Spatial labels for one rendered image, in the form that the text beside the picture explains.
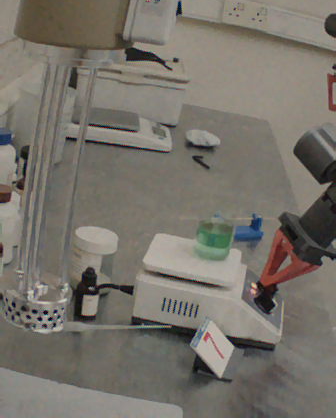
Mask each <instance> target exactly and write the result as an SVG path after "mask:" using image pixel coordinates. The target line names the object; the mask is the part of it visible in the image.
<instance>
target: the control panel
mask: <svg viewBox="0 0 336 418"><path fill-rule="evenodd" d="M258 281H260V277H258V276H257V275H256V274H255V273H254V272H253V271H251V270H250V269H249V268H248V267H247V268H246V274H245V281H244V287H243V289H242V294H241V299H242V300H243V301H244V302H245V303H246V304H247V305H248V306H249V307H252V308H253V309H254V310H255V311H256V312H258V314H259V315H260V316H261V317H262V318H263V317H264V318H265V319H266V320H267V321H268V322H269V323H271V325H273V326H274V327H275V328H277V329H278V330H279V331H281V316H282V297H283V296H282V295H279V294H278V293H276V294H275V295H274V297H273V299H274V300H275V302H276V304H277V307H276V308H275V309H274V310H272V313H271V314H264V313H263V312H262V310H260V309H259V307H258V306H257V305H256V303H254V298H255V297H258V296H259V295H260V293H261V292H260V291H259V290H258V289H259V288H258V287H257V288H255V287H254V286H253V285H252V284H255V285H256V286H257V282H258ZM252 289H254V291H255V294H254V293H252V292H251V290H252Z"/></svg>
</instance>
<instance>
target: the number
mask: <svg viewBox="0 0 336 418"><path fill-rule="evenodd" d="M230 346H231V345H230V342H229V341H227V339H226V338H225V337H224V336H223V334H222V333H221V332H220V331H219V330H218V329H217V328H216V327H215V325H214V324H213V323H212V322H211V320H210V322H209V324H208V326H207V329H206V331H205V333H204V335H203V337H202V338H201V341H199V343H198V345H197V347H196V348H197V349H198V350H199V351H200V352H201V353H202V355H203V356H204V357H205V358H206V359H207V360H208V361H209V362H210V364H211V365H213V366H214V368H215V369H216V370H218V372H219V371H220V370H221V368H222V365H223V362H224V361H225V358H226V355H227V353H228V351H229V348H230Z"/></svg>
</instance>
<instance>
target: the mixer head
mask: <svg viewBox="0 0 336 418"><path fill-rule="evenodd" d="M182 14H183V12H182V0H20V3H19V7H18V13H17V15H16V22H15V26H14V30H13V31H14V36H16V37H17V38H19V43H18V48H19V49H20V50H22V51H24V56H25V57H26V58H29V59H31V60H34V61H36V62H37V61H39V62H42V63H46V64H48V63H50V64H54V65H59V66H61V65H64V66H70V67H88V68H99V67H107V66H111V65H113V64H114V60H119V59H122V58H123V56H124V50H125V49H129V48H131V47H132V46H134V45H135V42H139V43H145V44H150V45H156V46H160V45H166V44H167V42H168V39H169V37H171V34H172V33H173V30H174V27H175V24H176V22H175V20H176V16H178V15H182Z"/></svg>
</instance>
